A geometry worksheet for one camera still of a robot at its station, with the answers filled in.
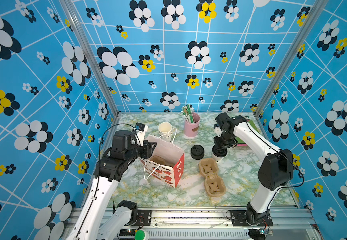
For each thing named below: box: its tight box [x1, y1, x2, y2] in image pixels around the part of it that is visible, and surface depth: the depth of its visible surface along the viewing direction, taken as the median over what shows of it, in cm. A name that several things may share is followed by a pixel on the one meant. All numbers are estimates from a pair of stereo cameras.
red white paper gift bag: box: [139, 135, 185, 188], surface depth 75 cm
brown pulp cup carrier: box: [198, 158, 226, 197], surface depth 83 cm
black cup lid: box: [212, 145, 228, 158], surface depth 86 cm
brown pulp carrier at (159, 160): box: [149, 155, 173, 167], surface depth 91 cm
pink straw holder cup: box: [184, 112, 201, 138], surface depth 101 cm
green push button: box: [134, 229, 149, 240], surface depth 63 cm
